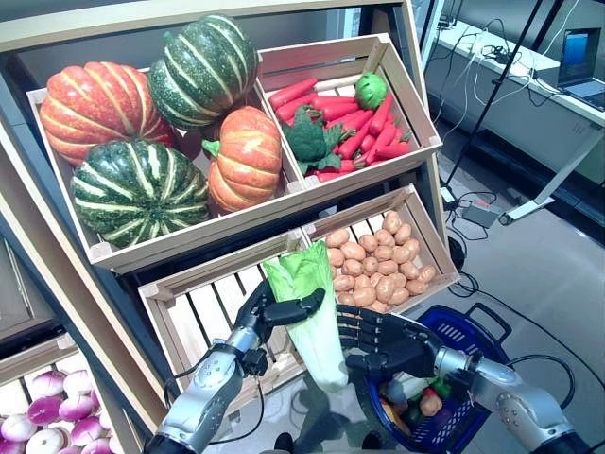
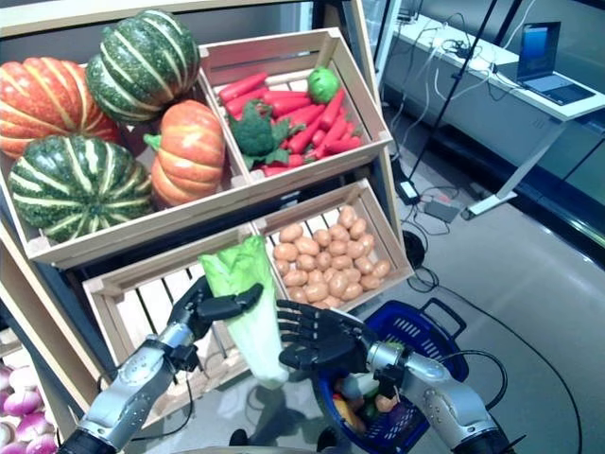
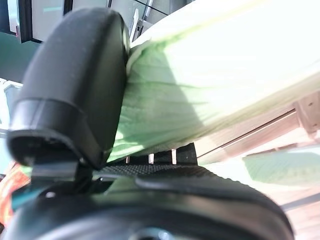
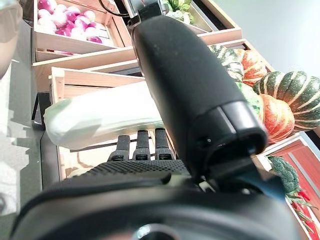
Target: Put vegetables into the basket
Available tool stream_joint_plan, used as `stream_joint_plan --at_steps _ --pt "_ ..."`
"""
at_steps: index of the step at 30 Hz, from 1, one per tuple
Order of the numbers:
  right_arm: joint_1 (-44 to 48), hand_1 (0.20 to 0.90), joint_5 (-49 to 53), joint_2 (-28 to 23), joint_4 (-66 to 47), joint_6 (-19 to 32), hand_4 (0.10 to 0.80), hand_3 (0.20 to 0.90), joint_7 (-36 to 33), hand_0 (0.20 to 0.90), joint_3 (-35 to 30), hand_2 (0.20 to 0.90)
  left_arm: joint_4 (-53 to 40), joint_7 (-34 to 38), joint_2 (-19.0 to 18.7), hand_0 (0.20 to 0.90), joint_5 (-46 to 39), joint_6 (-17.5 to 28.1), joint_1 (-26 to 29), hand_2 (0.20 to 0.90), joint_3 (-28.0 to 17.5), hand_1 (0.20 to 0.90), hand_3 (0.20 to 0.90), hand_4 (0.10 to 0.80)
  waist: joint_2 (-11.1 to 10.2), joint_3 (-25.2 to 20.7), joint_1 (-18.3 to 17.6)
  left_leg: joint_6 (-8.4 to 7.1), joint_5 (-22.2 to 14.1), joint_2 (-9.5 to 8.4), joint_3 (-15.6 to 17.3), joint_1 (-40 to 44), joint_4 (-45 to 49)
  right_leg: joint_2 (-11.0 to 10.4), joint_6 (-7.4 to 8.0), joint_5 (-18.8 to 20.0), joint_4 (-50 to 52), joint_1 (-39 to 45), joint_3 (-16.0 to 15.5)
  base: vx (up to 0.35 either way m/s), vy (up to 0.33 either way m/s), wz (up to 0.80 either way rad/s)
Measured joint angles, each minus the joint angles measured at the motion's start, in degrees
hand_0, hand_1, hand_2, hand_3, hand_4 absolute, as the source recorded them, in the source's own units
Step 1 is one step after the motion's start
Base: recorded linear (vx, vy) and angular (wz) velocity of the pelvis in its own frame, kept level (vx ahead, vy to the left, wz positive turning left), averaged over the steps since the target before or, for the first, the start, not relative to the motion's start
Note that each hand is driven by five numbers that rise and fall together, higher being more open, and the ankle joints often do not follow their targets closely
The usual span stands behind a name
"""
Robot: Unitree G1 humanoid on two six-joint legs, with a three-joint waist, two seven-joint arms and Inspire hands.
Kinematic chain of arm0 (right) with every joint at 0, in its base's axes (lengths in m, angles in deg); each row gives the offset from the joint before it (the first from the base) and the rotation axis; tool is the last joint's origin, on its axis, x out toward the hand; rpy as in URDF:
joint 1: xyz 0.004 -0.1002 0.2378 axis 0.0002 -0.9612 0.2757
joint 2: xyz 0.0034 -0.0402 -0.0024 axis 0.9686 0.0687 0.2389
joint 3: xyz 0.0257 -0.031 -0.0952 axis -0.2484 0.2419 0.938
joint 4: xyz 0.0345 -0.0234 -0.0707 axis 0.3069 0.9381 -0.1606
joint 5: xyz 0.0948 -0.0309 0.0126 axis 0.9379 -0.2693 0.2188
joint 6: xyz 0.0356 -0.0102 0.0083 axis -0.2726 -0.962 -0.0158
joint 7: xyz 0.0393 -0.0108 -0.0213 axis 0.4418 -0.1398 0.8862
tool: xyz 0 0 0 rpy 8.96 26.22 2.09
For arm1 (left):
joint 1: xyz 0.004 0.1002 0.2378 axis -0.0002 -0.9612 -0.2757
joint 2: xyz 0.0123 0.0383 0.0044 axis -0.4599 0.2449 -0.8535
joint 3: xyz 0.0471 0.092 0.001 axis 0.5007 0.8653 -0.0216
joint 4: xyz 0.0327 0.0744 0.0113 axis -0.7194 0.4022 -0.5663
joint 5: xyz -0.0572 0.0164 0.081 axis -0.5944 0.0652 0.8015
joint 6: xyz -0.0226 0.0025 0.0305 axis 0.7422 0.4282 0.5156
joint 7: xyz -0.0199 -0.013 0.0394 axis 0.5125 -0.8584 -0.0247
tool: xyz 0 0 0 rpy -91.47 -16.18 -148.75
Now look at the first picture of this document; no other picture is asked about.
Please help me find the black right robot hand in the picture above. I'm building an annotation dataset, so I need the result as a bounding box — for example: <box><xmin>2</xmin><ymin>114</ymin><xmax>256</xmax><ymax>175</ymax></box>
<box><xmin>336</xmin><ymin>304</ymin><xmax>444</xmax><ymax>379</ymax></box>

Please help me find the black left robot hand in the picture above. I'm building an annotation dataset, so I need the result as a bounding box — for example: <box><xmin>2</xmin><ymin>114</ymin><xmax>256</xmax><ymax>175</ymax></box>
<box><xmin>233</xmin><ymin>281</ymin><xmax>328</xmax><ymax>350</ymax></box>

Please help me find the blue plastic shopping basket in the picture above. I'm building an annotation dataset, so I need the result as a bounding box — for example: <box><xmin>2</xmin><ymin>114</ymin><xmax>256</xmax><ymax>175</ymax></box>
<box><xmin>366</xmin><ymin>302</ymin><xmax>514</xmax><ymax>453</ymax></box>

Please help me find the small tan basket potato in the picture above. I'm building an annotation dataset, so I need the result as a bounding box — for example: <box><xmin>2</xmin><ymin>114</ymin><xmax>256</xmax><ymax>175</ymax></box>
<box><xmin>419</xmin><ymin>394</ymin><xmax>444</xmax><ymax>417</ymax></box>

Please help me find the wooden slatted cabbage crate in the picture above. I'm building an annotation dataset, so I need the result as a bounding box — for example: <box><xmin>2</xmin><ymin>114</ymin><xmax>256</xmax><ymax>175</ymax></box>
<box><xmin>137</xmin><ymin>230</ymin><xmax>341</xmax><ymax>417</ymax></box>

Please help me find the yellow corn cob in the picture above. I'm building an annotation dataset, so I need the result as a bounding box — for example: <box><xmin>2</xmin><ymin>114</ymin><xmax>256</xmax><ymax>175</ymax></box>
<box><xmin>380</xmin><ymin>401</ymin><xmax>412</xmax><ymax>436</ymax></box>

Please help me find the small purple eggplant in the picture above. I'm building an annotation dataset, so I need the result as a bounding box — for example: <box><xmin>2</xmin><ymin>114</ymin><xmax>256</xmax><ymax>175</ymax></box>
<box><xmin>427</xmin><ymin>409</ymin><xmax>458</xmax><ymax>434</ymax></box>

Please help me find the black round floor base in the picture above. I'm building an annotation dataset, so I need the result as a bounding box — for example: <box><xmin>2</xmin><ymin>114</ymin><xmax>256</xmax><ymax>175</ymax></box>
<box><xmin>446</xmin><ymin>236</ymin><xmax>467</xmax><ymax>273</ymax></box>

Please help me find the wooden pumpkin crate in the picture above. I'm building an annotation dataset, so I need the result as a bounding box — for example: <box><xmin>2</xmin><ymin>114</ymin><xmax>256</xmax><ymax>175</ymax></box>
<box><xmin>26</xmin><ymin>65</ymin><xmax>308</xmax><ymax>275</ymax></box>

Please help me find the wooden potato crate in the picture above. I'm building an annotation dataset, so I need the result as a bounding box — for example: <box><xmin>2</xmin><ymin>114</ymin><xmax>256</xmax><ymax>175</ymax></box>
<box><xmin>302</xmin><ymin>183</ymin><xmax>460</xmax><ymax>316</ymax></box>

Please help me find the grey flat box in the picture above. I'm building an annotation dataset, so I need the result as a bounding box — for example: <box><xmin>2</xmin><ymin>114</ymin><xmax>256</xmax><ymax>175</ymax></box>
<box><xmin>460</xmin><ymin>205</ymin><xmax>501</xmax><ymax>229</ymax></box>

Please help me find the small orange pumpkin green stem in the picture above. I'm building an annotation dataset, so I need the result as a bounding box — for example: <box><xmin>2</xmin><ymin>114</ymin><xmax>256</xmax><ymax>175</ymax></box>
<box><xmin>201</xmin><ymin>106</ymin><xmax>284</xmax><ymax>214</ymax></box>

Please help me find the green striped pumpkin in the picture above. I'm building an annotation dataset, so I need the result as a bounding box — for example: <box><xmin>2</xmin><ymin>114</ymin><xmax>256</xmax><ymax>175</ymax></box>
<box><xmin>147</xmin><ymin>14</ymin><xmax>260</xmax><ymax>132</ymax></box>
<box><xmin>70</xmin><ymin>139</ymin><xmax>210</xmax><ymax>250</ymax></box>

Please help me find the wooden carrot crate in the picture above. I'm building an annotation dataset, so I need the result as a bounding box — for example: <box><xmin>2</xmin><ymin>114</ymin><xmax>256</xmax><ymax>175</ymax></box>
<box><xmin>257</xmin><ymin>32</ymin><xmax>443</xmax><ymax>193</ymax></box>

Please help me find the dark green broccoli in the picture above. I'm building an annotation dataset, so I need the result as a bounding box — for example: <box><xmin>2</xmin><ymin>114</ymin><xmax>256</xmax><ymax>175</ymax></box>
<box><xmin>281</xmin><ymin>106</ymin><xmax>355</xmax><ymax>174</ymax></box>

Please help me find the purple white onion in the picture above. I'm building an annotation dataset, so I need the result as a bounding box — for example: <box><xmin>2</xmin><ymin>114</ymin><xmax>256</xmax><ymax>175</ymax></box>
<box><xmin>26</xmin><ymin>428</ymin><xmax>71</xmax><ymax>454</ymax></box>
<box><xmin>59</xmin><ymin>394</ymin><xmax>95</xmax><ymax>422</ymax></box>
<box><xmin>28</xmin><ymin>371</ymin><xmax>67</xmax><ymax>397</ymax></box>
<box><xmin>70</xmin><ymin>415</ymin><xmax>105</xmax><ymax>446</ymax></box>
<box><xmin>26</xmin><ymin>395</ymin><xmax>65</xmax><ymax>426</ymax></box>
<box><xmin>63</xmin><ymin>369</ymin><xmax>95</xmax><ymax>397</ymax></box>

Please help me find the red carrot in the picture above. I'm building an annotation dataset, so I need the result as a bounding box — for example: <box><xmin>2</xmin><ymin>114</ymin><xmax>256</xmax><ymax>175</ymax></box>
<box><xmin>337</xmin><ymin>126</ymin><xmax>374</xmax><ymax>160</ymax></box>
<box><xmin>274</xmin><ymin>93</ymin><xmax>319</xmax><ymax>123</ymax></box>
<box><xmin>368</xmin><ymin>93</ymin><xmax>394</xmax><ymax>138</ymax></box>
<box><xmin>268</xmin><ymin>78</ymin><xmax>319</xmax><ymax>108</ymax></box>
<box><xmin>311</xmin><ymin>96</ymin><xmax>358</xmax><ymax>111</ymax></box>
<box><xmin>375</xmin><ymin>141</ymin><xmax>411</xmax><ymax>161</ymax></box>

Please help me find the wooden onion crate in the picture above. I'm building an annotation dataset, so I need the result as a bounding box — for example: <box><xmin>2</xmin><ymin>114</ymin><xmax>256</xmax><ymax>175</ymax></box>
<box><xmin>0</xmin><ymin>333</ymin><xmax>124</xmax><ymax>454</ymax></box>

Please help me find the white desk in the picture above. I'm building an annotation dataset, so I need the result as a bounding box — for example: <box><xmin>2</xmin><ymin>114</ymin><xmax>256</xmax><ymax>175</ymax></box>
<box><xmin>423</xmin><ymin>23</ymin><xmax>605</xmax><ymax>227</ymax></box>

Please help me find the large orange pumpkin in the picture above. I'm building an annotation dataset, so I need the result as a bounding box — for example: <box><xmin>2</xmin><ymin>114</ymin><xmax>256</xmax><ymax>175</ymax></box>
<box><xmin>39</xmin><ymin>61</ymin><xmax>179</xmax><ymax>166</ymax></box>

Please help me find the black tripod pole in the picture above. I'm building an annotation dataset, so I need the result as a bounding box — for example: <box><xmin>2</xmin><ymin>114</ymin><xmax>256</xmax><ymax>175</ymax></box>
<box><xmin>443</xmin><ymin>0</ymin><xmax>545</xmax><ymax>190</ymax></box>

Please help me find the open grey laptop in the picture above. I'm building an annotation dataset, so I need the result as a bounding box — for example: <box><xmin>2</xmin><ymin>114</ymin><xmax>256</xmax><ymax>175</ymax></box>
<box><xmin>556</xmin><ymin>26</ymin><xmax>605</xmax><ymax>113</ymax></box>

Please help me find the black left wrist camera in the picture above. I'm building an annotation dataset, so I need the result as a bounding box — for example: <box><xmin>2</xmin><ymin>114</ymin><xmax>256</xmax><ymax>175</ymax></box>
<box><xmin>241</xmin><ymin>348</ymin><xmax>269</xmax><ymax>377</ymax></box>

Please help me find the thin black camera cable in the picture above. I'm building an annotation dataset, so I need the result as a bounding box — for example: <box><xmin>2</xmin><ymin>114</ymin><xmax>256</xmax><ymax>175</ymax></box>
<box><xmin>207</xmin><ymin>373</ymin><xmax>266</xmax><ymax>445</ymax></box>

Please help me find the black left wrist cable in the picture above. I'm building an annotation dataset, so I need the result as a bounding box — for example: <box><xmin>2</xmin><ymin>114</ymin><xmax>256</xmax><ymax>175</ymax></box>
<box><xmin>162</xmin><ymin>363</ymin><xmax>204</xmax><ymax>408</ymax></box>

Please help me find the long black floor cable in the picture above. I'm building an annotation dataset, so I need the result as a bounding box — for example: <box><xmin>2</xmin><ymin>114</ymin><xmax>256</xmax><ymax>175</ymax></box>
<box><xmin>453</xmin><ymin>271</ymin><xmax>605</xmax><ymax>360</ymax></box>

